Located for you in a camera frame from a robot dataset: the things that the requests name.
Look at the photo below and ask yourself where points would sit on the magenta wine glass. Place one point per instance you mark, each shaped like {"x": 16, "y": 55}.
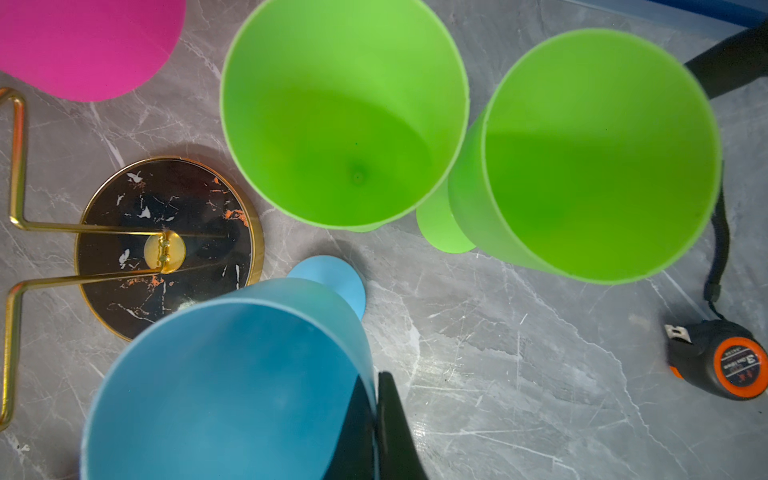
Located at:
{"x": 88, "y": 51}

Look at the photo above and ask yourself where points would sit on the green wine glass front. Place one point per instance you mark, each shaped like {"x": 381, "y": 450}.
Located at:
{"x": 344, "y": 115}

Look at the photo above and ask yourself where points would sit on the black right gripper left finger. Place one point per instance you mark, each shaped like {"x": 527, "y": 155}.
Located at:
{"x": 354, "y": 457}

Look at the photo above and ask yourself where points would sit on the black round-base stand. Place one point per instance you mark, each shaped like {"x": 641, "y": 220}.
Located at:
{"x": 733, "y": 63}

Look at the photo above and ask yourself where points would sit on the green wine glass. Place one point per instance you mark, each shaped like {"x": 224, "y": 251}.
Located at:
{"x": 598, "y": 158}
{"x": 344, "y": 115}

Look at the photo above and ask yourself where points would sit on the blue wine glass front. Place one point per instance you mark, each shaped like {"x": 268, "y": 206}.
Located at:
{"x": 253, "y": 384}

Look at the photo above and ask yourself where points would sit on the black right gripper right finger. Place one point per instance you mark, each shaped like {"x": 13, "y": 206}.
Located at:
{"x": 398, "y": 455}

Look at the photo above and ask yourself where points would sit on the orange black tape measure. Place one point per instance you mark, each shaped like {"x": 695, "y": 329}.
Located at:
{"x": 718, "y": 356}

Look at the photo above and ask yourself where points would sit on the gold wine glass rack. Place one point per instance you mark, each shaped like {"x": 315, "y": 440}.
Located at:
{"x": 167, "y": 250}

